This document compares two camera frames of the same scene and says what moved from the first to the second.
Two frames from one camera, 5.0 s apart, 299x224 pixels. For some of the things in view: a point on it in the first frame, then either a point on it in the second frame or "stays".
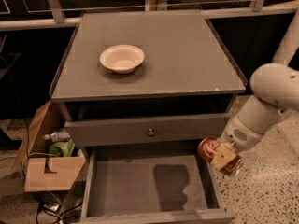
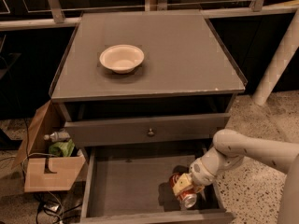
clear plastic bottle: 56,136 stays
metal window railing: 24,7 stays
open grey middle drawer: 149,186 stays
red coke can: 206,148 to 187,198
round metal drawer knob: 150,133 stays
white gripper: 239,135 to 199,173
